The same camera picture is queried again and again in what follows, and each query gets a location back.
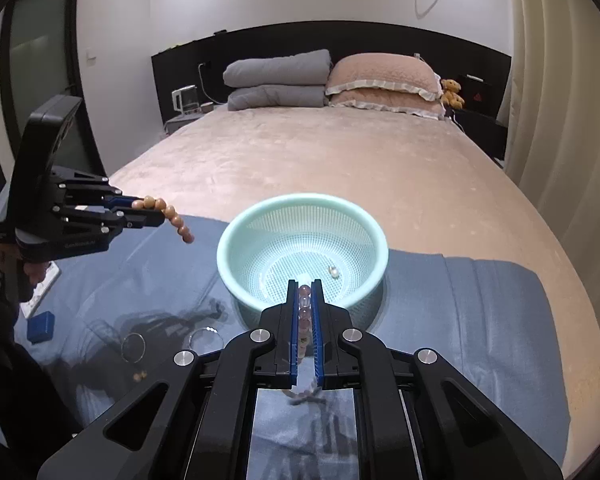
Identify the white flat box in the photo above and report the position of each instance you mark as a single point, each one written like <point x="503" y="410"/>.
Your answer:
<point x="48" y="280"/>

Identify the blue-grey cloth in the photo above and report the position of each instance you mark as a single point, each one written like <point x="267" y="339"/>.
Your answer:
<point x="455" y="310"/>

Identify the black nightstand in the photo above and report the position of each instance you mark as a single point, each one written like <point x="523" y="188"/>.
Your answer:
<point x="482" y="132"/>

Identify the pink frilled pillow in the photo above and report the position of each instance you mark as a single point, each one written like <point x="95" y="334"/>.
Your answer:
<point x="380" y="72"/>
<point x="380" y="102"/>

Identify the white wall switch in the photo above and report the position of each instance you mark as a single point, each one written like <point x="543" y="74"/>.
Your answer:
<point x="91" y="56"/>

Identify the frosted glass door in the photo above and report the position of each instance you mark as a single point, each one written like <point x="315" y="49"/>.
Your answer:
<point x="35" y="45"/>

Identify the small blue box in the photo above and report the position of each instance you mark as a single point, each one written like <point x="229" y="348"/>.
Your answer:
<point x="40" y="327"/>

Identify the brown teddy bear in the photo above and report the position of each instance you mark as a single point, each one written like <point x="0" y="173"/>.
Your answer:
<point x="451" y="94"/>

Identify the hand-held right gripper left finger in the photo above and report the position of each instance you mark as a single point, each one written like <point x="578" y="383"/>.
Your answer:
<point x="294" y="330"/>

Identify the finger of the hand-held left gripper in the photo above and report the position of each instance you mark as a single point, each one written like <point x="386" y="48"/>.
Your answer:
<point x="125" y="220"/>
<point x="87" y="187"/>

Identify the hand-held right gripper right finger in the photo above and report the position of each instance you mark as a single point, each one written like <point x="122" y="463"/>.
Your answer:
<point x="318" y="330"/>

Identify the white electric kettle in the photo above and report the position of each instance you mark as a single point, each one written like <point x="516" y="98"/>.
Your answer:
<point x="185" y="100"/>

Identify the grey nightstand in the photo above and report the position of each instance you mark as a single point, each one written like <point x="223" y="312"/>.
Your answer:
<point x="180" y="122"/>

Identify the thin silver bangle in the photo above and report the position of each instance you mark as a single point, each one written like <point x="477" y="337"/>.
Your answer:
<point x="122" y="349"/>

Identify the person's left hand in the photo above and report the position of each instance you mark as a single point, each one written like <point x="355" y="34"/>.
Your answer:
<point x="34" y="274"/>

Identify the bed with pink cover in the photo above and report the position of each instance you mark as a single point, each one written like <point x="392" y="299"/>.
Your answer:
<point x="355" y="160"/>

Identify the teal mesh basket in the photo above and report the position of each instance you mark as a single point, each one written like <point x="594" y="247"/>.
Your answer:
<point x="260" y="240"/>

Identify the cream curtain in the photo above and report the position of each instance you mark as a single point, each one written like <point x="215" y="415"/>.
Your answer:
<point x="560" y="85"/>

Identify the black headboard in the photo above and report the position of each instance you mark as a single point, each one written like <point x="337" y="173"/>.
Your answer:
<point x="280" y="40"/>

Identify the small brown bead earrings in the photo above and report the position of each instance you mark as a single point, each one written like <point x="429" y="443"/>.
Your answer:
<point x="140" y="375"/>

